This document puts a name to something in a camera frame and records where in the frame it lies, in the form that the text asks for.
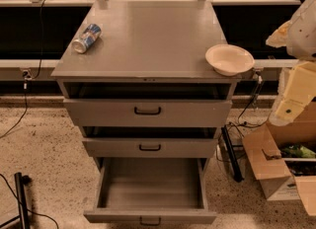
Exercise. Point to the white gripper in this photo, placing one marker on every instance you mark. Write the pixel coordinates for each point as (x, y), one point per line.
(303, 35)

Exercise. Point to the grey bottom drawer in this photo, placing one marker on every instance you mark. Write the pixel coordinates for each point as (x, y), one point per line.
(151, 192)

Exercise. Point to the grey drawer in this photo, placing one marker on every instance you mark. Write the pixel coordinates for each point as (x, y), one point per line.
(148, 104)
(151, 192)
(151, 142)

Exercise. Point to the grey drawer cabinet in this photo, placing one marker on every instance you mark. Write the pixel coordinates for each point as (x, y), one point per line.
(146, 41)

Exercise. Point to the grey top drawer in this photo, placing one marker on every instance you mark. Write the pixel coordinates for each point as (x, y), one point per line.
(148, 104)

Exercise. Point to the grey middle drawer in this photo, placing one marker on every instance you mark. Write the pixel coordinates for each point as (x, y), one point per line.
(151, 142)

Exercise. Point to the green bag in box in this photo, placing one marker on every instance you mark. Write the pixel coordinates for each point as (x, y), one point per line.
(297, 151)

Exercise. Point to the white bowl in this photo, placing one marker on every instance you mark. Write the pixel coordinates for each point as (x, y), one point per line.
(229, 60)

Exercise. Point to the brown cardboard box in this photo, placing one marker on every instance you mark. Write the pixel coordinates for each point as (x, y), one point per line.
(271, 170)

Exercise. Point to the black bar on floor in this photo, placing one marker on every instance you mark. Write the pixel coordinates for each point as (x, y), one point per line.
(237, 175)

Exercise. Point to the blue silver soda can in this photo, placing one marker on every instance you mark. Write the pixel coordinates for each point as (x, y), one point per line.
(87, 38)

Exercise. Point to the black stand leg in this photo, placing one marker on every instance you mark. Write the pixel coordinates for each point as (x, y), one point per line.
(18, 215)

